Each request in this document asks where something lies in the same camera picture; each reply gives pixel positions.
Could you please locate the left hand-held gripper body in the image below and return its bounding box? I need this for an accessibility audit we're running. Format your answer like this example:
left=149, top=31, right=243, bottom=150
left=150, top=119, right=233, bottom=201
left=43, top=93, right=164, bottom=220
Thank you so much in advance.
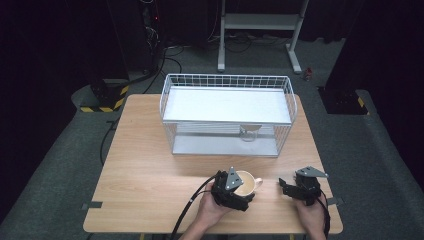
left=211, top=166, right=245, bottom=208

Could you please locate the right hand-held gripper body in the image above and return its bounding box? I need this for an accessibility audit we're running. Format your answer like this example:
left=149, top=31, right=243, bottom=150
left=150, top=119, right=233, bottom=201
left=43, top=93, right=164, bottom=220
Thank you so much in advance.
left=294, top=165, right=330, bottom=207

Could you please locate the cream ceramic cup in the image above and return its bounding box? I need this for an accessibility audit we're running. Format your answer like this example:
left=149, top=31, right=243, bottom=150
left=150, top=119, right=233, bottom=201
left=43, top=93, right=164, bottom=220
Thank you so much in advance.
left=234, top=170, right=264, bottom=198

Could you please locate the white wire shelf rack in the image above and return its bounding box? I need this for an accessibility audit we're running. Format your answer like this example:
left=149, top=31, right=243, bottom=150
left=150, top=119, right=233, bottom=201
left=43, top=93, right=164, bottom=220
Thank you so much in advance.
left=158, top=73, right=299, bottom=158

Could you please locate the person's left hand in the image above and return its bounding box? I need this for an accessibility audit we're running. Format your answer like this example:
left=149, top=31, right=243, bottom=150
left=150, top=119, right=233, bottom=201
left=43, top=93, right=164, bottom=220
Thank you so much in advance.
left=197, top=182, right=233, bottom=228

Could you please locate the person's right hand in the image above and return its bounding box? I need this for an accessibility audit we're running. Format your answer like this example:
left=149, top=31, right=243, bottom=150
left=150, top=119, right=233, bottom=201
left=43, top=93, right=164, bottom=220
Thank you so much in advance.
left=292, top=196, right=326, bottom=236

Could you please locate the black yellow striped stand base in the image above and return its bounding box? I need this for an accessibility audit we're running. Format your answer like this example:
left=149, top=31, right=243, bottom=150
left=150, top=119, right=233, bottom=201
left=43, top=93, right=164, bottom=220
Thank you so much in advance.
left=317, top=86, right=371, bottom=116
left=79, top=78, right=131, bottom=114

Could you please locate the white metal stand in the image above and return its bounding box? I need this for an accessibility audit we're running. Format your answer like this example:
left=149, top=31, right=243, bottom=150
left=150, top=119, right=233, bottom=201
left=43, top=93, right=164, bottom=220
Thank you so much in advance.
left=216, top=0, right=310, bottom=75

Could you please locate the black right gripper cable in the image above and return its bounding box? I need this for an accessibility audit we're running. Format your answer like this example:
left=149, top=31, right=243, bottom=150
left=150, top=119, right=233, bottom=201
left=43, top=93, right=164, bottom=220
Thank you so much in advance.
left=319, top=189, right=332, bottom=240

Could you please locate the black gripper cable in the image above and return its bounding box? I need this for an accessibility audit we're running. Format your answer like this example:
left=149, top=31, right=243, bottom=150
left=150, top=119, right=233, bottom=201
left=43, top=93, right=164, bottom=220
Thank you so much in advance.
left=319, top=189, right=332, bottom=240
left=170, top=175, right=218, bottom=240

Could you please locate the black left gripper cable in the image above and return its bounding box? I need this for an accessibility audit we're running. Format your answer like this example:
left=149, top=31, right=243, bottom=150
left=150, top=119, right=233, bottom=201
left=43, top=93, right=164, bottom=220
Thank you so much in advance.
left=170, top=175, right=218, bottom=240

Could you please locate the black floor cable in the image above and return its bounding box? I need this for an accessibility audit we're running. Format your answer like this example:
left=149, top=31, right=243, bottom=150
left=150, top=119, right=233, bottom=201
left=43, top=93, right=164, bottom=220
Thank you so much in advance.
left=99, top=117, right=122, bottom=167

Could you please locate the dark equipment tower with wires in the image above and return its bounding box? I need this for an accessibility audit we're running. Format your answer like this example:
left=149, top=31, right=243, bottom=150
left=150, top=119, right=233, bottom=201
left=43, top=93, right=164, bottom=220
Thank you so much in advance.
left=139, top=0, right=166, bottom=75

